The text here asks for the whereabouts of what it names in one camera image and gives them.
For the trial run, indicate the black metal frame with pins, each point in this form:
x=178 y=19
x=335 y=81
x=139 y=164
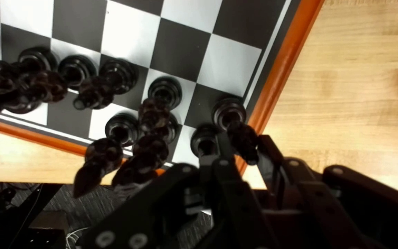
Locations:
x=16 y=221

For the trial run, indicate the tall black chess piece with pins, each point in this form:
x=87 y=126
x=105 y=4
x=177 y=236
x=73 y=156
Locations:
x=22 y=107

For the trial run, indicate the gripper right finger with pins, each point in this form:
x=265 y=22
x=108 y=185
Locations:
x=358 y=207

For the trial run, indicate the black chess knight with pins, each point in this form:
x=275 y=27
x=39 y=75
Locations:
x=150 y=148

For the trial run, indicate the black chess pawn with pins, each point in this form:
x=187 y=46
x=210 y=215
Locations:
x=119 y=74
x=38 y=57
x=229 y=112
x=165 y=90
x=76 y=67

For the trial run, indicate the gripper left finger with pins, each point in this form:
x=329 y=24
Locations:
x=226 y=193

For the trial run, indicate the black chess rook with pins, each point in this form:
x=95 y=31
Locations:
x=202 y=140

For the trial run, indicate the black chess bishop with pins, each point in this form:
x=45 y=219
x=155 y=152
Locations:
x=119 y=129

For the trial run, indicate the chessboard with orange frame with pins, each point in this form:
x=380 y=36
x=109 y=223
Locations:
x=185 y=52

